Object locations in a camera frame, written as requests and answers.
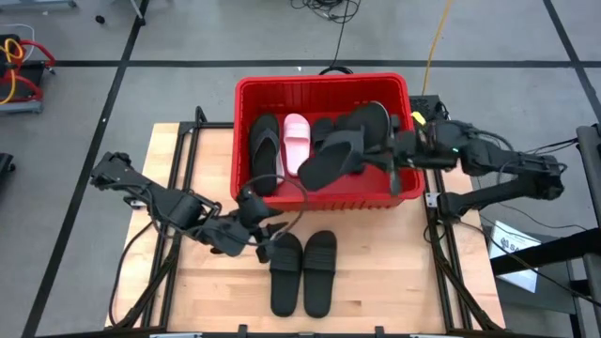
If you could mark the pink foam slide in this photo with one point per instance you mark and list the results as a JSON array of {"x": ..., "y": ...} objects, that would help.
[
  {"x": 296, "y": 155},
  {"x": 280, "y": 170}
]

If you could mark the white printed sheet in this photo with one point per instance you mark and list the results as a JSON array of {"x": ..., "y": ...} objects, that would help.
[{"x": 509, "y": 239}]

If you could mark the grey metal stand base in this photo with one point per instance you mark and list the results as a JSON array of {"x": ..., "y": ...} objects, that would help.
[{"x": 37, "y": 4}]

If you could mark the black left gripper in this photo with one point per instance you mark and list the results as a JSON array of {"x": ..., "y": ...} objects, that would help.
[{"x": 232, "y": 237}]

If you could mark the black flip-flop sandal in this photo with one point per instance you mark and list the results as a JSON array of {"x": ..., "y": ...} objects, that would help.
[
  {"x": 263, "y": 173},
  {"x": 328, "y": 164}
]

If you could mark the black control box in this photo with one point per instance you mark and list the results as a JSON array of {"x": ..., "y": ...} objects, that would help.
[{"x": 422, "y": 104}]

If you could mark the small black slide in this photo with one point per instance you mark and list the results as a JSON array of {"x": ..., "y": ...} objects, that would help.
[{"x": 324, "y": 129}]

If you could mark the black stand foot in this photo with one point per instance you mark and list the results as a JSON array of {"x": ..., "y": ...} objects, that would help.
[{"x": 139, "y": 14}]

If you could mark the yellow tape tag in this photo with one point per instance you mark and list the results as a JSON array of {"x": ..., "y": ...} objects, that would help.
[{"x": 418, "y": 118}]

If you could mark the black aluminium rig frame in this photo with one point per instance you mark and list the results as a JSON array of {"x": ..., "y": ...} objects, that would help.
[{"x": 206, "y": 125}]

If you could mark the silver metal bracket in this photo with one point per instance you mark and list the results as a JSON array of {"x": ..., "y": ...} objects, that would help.
[
  {"x": 432, "y": 200},
  {"x": 134, "y": 203}
]

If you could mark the red plastic bin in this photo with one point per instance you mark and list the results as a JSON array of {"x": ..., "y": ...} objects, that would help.
[{"x": 319, "y": 94}]

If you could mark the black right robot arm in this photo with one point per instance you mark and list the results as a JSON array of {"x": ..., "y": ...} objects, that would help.
[{"x": 507, "y": 159}]

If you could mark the black metal stand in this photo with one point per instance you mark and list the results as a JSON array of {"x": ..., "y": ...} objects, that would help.
[{"x": 554, "y": 253}]

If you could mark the black floor object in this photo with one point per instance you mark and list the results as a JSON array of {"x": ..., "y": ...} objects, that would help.
[{"x": 5, "y": 163}]

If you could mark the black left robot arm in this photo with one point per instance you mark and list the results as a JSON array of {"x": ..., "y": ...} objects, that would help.
[{"x": 178, "y": 211}]

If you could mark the black thick-soled slide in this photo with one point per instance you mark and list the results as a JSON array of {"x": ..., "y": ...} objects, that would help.
[
  {"x": 319, "y": 291},
  {"x": 285, "y": 291}
]

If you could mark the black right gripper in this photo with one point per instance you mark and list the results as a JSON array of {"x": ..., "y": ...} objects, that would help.
[{"x": 429, "y": 148}]

